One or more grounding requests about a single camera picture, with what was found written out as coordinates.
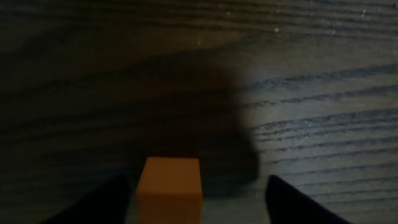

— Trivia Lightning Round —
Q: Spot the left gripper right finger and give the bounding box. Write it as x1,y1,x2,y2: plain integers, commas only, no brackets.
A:
265,174,353,224

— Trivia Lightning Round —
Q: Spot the orange cube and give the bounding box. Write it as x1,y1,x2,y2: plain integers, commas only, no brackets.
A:
135,156,203,224

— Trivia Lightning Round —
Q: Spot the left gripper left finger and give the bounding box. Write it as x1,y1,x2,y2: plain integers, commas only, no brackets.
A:
40,174,131,224

